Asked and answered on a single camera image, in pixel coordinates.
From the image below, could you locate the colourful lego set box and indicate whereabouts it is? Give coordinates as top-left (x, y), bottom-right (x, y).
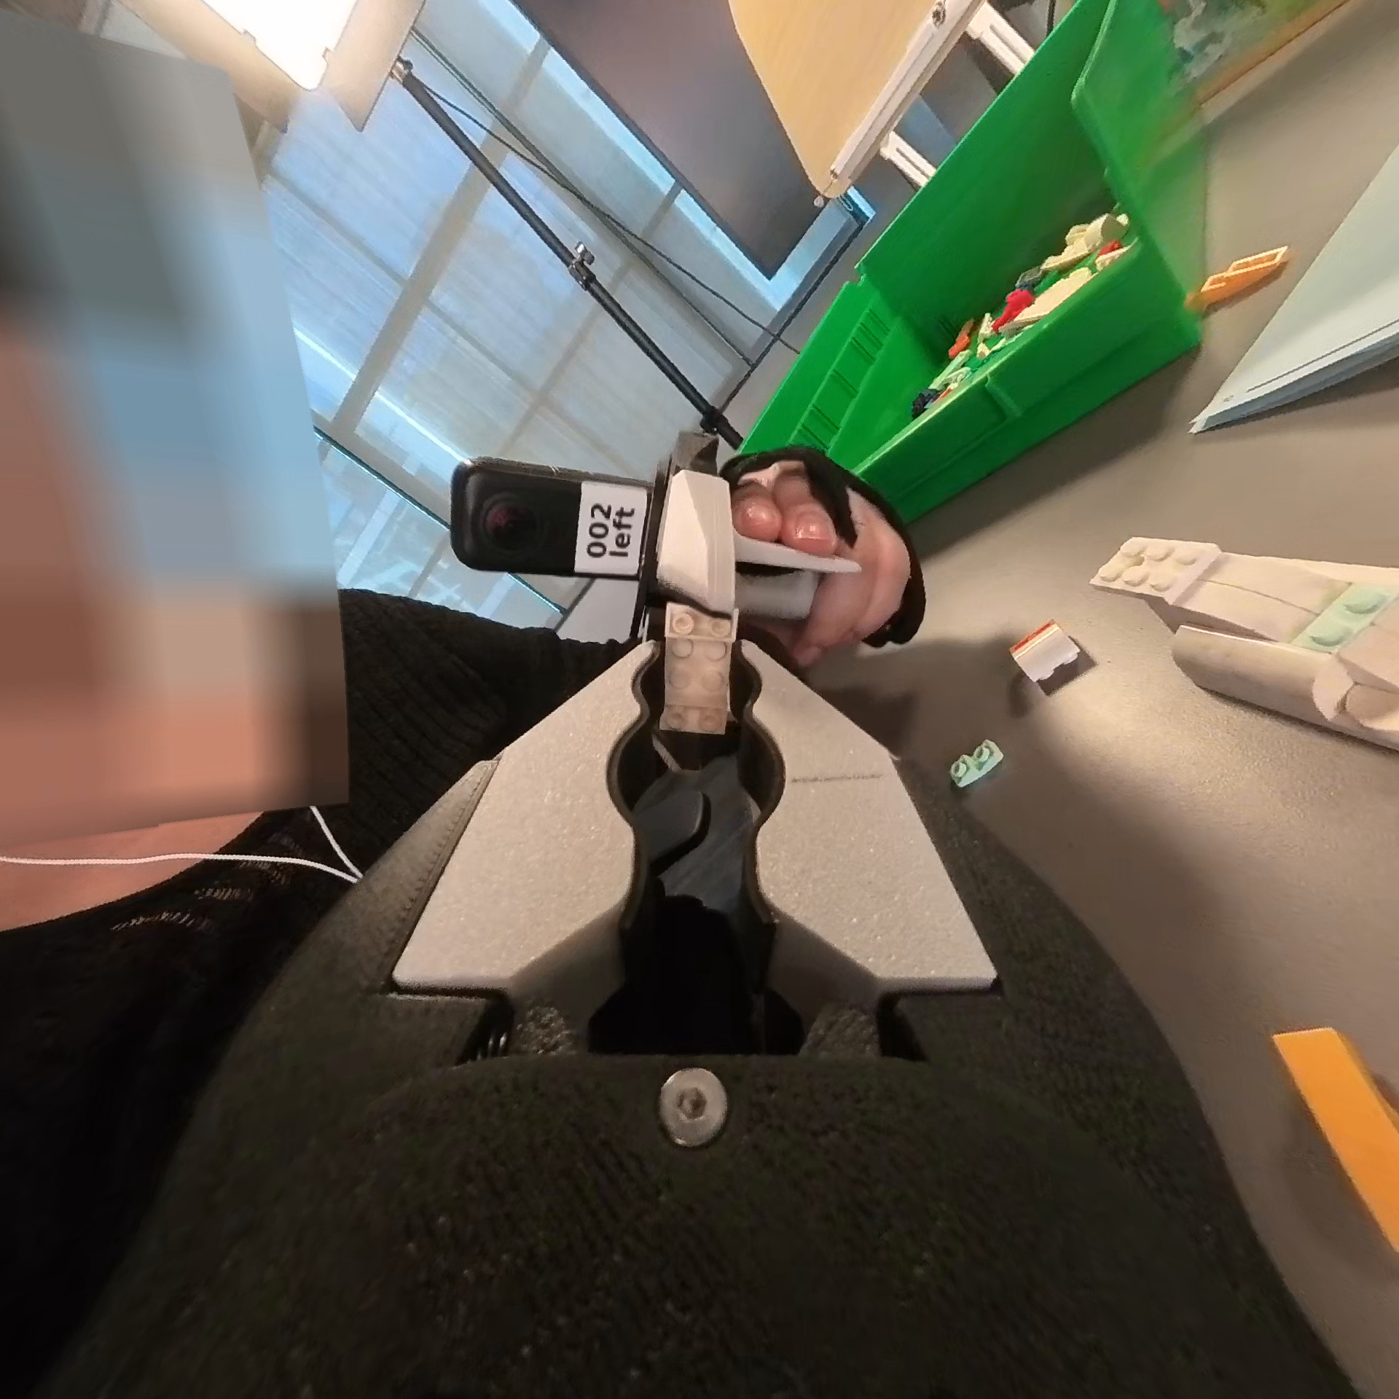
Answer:
top-left (1167, 0), bottom-right (1356, 105)

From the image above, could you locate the orange lego frame piece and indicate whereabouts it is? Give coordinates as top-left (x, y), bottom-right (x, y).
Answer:
top-left (1186, 246), bottom-right (1291, 314)

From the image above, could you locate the orange lego plate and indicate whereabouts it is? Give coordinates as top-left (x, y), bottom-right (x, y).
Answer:
top-left (1271, 1028), bottom-right (1399, 1258)

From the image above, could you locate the large black screen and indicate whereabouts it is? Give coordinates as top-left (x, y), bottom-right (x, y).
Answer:
top-left (524, 0), bottom-right (859, 281)

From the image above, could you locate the pale blue instruction booklet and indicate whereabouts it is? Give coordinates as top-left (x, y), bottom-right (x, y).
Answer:
top-left (1190, 126), bottom-right (1399, 438)

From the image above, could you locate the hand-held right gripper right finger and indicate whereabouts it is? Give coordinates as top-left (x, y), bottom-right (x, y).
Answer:
top-left (737, 639), bottom-right (998, 999)

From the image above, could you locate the white lego build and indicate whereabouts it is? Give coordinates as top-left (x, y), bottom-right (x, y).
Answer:
top-left (1087, 537), bottom-right (1399, 751)

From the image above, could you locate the white lego plate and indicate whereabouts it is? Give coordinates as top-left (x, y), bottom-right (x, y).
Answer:
top-left (662, 606), bottom-right (741, 736)

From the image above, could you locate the pile of lego pieces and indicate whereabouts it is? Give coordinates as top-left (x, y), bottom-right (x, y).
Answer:
top-left (911, 208), bottom-right (1143, 422)

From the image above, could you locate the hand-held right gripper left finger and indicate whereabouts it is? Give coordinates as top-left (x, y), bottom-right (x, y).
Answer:
top-left (389, 639), bottom-right (669, 999)

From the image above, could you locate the black light stand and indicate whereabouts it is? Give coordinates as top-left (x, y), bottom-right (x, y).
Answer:
top-left (393, 55), bottom-right (791, 451)

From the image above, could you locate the white softbox lamp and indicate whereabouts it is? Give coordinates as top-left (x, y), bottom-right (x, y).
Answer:
top-left (201, 0), bottom-right (427, 136)

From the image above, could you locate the white cable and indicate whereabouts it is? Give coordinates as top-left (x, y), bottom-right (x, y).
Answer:
top-left (0, 806), bottom-right (364, 887)

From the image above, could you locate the red and white lego piece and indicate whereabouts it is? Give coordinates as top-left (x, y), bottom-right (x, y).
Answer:
top-left (1010, 620), bottom-right (1095, 697)

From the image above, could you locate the beige chair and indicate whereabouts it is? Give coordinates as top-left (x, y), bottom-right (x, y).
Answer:
top-left (725, 0), bottom-right (1039, 206)

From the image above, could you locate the green plastic bin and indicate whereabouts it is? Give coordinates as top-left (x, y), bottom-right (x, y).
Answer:
top-left (741, 0), bottom-right (1209, 525)

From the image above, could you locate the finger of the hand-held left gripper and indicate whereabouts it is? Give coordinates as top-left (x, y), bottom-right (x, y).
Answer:
top-left (660, 471), bottom-right (747, 612)

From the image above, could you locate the person's left hand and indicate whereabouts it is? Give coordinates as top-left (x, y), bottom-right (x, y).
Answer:
top-left (727, 463), bottom-right (929, 670)

